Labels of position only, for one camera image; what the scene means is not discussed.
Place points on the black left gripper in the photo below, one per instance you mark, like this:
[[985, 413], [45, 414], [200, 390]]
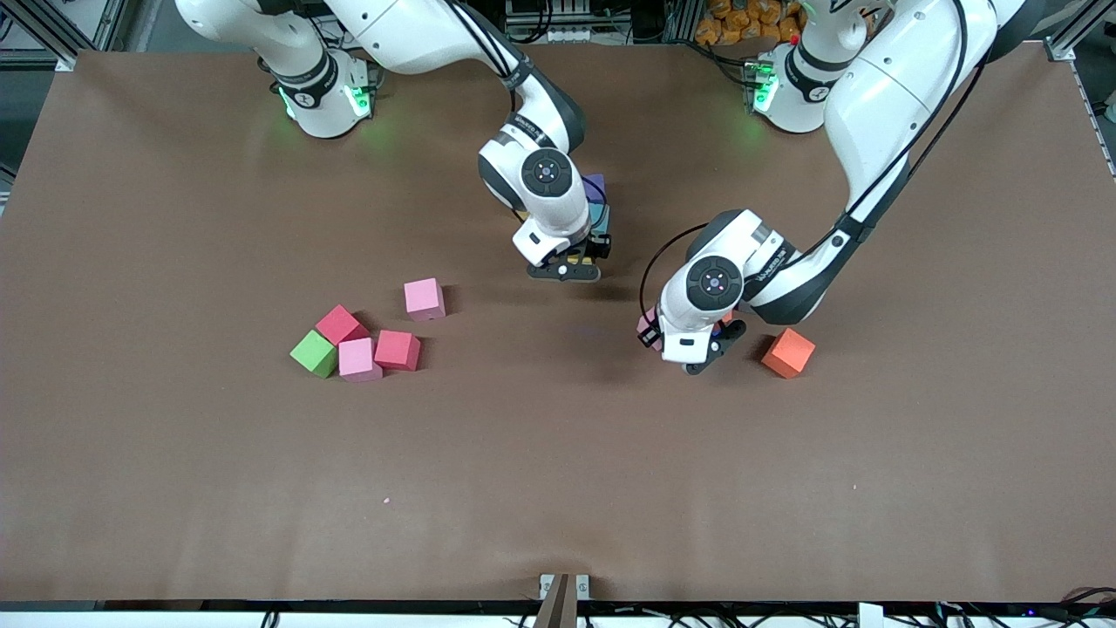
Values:
[[649, 324]]

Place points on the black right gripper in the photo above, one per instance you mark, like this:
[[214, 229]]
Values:
[[600, 243]]

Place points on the pink foam block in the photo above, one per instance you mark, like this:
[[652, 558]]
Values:
[[359, 359], [425, 299], [643, 327]]

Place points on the yellow foam block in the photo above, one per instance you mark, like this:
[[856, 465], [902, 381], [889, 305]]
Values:
[[582, 255]]

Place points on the blue foam block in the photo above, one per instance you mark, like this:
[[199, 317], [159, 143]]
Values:
[[600, 216]]

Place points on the purple foam block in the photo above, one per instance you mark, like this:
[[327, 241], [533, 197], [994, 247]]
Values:
[[597, 185]]

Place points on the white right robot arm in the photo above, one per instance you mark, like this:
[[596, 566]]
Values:
[[545, 170]]

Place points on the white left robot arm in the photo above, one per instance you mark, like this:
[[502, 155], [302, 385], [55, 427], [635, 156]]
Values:
[[715, 283]]

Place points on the red foam block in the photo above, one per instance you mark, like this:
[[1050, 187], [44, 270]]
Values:
[[398, 350], [338, 323]]

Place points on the small white device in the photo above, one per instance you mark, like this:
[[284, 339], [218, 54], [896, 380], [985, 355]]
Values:
[[568, 35]]

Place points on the green foam block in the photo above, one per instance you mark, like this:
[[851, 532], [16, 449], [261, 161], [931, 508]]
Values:
[[314, 353]]

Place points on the bag of orange items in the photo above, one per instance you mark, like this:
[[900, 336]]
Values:
[[741, 22]]

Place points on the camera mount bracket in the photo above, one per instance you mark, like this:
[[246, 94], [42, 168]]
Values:
[[558, 606]]

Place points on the aluminium frame profile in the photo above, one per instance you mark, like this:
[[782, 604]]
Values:
[[1059, 51], [65, 63]]

